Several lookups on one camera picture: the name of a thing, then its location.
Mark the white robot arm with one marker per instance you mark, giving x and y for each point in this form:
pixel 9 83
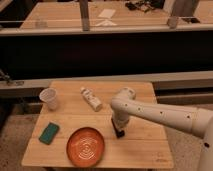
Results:
pixel 192 120

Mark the metal clamp at left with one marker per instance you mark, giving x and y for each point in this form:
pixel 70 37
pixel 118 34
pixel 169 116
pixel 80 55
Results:
pixel 9 81

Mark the orange plate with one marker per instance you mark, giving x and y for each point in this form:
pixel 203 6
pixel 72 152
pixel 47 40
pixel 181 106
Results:
pixel 85 147

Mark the grey vertical post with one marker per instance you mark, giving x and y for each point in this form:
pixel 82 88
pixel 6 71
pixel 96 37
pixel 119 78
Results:
pixel 84 14

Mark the white bottle lying down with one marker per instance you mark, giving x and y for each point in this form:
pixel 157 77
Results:
pixel 91 99

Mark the green eraser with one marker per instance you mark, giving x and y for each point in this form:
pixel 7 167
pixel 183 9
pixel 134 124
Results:
pixel 49 133

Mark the dark clutter on far table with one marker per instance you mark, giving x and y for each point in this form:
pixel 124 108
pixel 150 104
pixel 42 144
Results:
pixel 145 5

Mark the white paper sheet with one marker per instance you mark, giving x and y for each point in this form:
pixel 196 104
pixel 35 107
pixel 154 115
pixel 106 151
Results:
pixel 107 13

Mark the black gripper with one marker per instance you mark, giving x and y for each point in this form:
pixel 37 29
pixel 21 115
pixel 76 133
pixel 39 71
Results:
pixel 119 133

